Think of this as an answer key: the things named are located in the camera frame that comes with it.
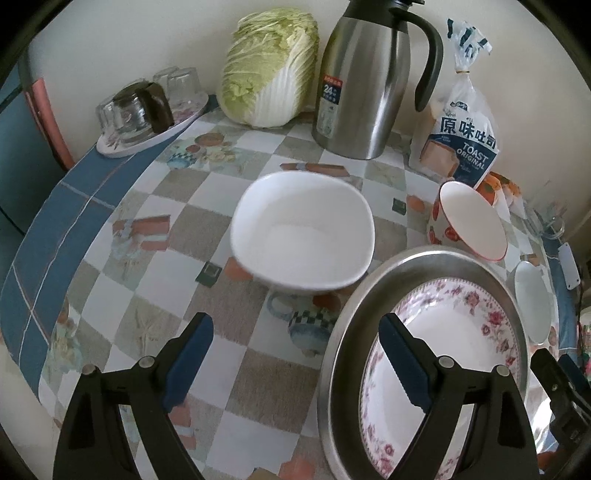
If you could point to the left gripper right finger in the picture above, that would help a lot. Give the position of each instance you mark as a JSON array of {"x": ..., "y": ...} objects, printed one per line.
[{"x": 499, "y": 442}]

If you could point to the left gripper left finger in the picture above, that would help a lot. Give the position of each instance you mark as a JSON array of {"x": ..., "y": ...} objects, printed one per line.
[{"x": 92, "y": 442}]

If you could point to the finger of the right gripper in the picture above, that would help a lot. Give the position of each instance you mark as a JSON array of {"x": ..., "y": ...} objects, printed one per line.
[{"x": 569, "y": 394}]

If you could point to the small white bowl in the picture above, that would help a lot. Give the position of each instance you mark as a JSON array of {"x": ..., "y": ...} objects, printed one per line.
[{"x": 534, "y": 301}]

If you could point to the large stainless steel basin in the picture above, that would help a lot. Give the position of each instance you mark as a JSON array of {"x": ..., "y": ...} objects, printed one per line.
[{"x": 357, "y": 329}]

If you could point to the red floral patterned bowl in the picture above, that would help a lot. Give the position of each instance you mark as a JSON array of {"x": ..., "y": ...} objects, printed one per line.
[{"x": 461, "y": 218}]

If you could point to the white square bowl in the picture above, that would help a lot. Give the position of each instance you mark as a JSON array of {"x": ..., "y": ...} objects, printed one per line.
[{"x": 303, "y": 232}]

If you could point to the orange snack packet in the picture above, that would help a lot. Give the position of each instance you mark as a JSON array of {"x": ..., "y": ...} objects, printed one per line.
[
  {"x": 491, "y": 188},
  {"x": 514, "y": 199}
]

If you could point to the patterned checkered tablecloth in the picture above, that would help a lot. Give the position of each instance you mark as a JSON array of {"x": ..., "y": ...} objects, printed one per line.
[{"x": 125, "y": 252}]

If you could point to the toast bread bag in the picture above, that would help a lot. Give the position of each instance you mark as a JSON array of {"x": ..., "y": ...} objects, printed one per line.
[{"x": 455, "y": 137}]

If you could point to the blue cabinet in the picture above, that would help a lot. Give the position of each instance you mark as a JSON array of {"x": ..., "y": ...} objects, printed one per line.
[{"x": 30, "y": 168}]

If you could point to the white oval tray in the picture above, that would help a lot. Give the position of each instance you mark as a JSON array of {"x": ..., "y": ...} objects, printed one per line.
[{"x": 183, "y": 119}]

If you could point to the clear drinking glass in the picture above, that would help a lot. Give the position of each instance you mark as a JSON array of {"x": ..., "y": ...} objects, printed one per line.
[
  {"x": 183, "y": 87},
  {"x": 105, "y": 115}
]

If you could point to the pink foam tube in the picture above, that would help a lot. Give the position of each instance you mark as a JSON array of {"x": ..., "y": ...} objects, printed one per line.
[{"x": 40, "y": 107}]

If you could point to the stainless steel thermos jug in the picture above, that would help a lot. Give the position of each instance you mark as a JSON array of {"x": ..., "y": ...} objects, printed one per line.
[{"x": 364, "y": 74}]

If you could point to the napa cabbage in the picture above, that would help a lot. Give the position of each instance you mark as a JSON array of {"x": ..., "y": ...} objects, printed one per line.
[{"x": 269, "y": 67}]

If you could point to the glass mug with handle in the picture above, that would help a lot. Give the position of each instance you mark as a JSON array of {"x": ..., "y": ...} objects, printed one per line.
[{"x": 546, "y": 218}]

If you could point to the glass coffee pot black handle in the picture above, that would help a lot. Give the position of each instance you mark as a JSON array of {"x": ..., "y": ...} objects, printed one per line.
[{"x": 141, "y": 107}]

